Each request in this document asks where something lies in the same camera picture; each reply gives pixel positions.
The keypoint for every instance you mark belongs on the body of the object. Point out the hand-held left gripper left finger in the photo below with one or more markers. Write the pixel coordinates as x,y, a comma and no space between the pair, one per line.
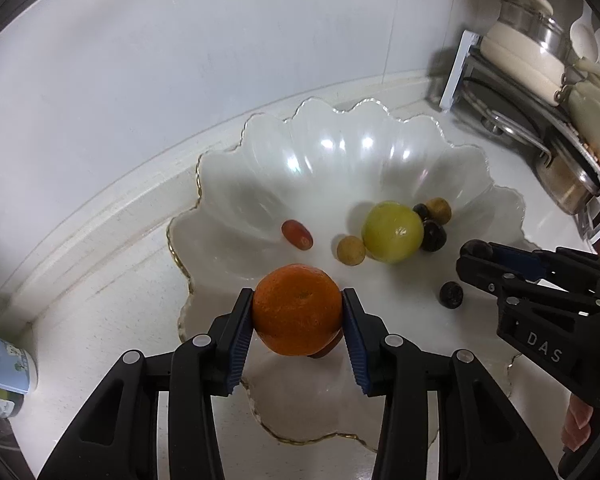
240,340

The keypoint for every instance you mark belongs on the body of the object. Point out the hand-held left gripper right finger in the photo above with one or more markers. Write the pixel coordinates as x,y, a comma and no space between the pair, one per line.
354,345

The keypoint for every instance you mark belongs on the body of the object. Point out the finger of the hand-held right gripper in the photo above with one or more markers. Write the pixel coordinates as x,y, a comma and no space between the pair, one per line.
480,275
525,262

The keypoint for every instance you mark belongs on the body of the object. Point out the dark purple grape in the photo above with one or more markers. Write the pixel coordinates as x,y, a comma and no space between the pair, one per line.
474,250
434,236

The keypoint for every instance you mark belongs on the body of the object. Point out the red oblong grape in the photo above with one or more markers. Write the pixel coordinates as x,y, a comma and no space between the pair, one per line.
327,351
296,234

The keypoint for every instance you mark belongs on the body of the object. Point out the small dark blueberry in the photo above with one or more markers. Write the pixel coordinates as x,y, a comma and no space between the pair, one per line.
419,210
451,294

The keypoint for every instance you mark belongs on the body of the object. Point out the orange mandarin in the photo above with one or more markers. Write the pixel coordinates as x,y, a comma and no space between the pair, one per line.
297,310

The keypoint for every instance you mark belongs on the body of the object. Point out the brown longan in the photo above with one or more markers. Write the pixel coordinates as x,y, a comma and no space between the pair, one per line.
440,209
351,251

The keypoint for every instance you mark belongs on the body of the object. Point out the yellow-green round fruit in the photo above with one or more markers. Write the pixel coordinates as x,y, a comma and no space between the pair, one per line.
392,232

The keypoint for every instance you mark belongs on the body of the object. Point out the white scalloped bowl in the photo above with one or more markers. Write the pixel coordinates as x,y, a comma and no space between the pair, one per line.
305,160

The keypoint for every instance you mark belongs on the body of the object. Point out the person's right hand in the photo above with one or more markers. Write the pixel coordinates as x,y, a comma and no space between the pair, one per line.
577,425

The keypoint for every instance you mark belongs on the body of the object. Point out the steel pot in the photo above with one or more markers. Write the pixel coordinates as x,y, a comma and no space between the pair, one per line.
565,185

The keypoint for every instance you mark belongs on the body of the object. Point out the steel pot lid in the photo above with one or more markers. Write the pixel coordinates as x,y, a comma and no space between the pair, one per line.
505,115

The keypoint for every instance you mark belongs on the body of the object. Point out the cream kettle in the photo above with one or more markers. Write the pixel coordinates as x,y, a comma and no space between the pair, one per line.
590,110

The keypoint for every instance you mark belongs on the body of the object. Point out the cream pot with glass lid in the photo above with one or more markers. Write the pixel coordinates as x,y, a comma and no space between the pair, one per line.
515,60

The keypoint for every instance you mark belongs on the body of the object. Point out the grey and white shelf rack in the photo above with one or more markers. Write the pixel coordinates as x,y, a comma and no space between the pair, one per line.
457,70

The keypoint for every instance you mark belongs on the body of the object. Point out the white pump bottle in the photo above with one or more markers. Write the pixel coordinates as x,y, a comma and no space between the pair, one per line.
5,360

